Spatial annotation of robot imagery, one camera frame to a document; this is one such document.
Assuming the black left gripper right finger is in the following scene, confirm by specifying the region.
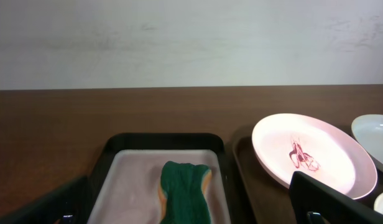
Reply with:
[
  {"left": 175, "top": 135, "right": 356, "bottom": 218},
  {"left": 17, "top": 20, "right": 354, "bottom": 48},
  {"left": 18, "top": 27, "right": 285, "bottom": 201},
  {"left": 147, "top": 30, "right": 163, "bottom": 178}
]
[{"left": 289, "top": 171, "right": 383, "bottom": 224}]

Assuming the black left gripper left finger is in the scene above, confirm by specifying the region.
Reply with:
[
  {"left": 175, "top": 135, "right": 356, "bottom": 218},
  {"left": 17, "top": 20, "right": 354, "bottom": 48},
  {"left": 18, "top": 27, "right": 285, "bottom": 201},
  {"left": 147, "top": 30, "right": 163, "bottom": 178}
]
[{"left": 0, "top": 175, "right": 90, "bottom": 224}]

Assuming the pinkish white plate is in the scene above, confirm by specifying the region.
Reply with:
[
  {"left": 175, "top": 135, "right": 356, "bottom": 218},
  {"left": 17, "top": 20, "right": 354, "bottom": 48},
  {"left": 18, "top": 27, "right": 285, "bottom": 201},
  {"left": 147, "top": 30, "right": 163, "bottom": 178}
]
[{"left": 252, "top": 113, "right": 378, "bottom": 199}]

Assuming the pale green plate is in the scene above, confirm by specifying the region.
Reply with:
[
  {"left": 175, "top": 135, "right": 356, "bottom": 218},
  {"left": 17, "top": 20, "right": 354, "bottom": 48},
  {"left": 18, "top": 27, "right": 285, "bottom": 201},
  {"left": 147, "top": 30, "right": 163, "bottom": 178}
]
[{"left": 351, "top": 114, "right": 383, "bottom": 172}]

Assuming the green yellow sponge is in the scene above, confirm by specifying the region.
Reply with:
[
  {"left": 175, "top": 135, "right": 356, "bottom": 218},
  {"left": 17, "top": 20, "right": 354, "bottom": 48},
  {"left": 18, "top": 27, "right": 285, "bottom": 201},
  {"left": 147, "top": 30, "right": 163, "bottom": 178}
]
[{"left": 158, "top": 161, "right": 212, "bottom": 224}]

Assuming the large brown tray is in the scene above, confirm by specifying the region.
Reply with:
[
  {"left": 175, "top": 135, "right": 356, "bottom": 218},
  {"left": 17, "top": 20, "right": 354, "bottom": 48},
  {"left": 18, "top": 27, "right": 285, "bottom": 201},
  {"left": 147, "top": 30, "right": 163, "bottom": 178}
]
[{"left": 231, "top": 128, "right": 383, "bottom": 223}]

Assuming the small black tray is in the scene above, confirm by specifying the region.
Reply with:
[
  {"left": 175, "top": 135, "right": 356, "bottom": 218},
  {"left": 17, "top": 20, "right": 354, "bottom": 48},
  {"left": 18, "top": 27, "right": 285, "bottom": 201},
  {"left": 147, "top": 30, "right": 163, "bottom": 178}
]
[{"left": 87, "top": 133, "right": 231, "bottom": 223}]

